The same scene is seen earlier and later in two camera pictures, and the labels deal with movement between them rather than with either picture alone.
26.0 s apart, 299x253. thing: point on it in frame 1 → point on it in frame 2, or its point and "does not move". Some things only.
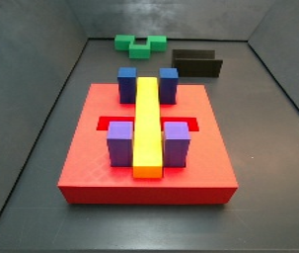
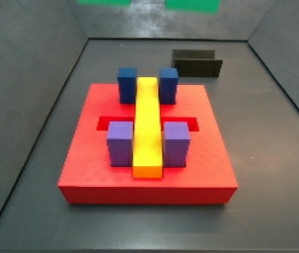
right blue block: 168,78 does not move
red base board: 92,182 does not move
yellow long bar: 147,155 does not move
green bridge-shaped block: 140,51 → 192,6
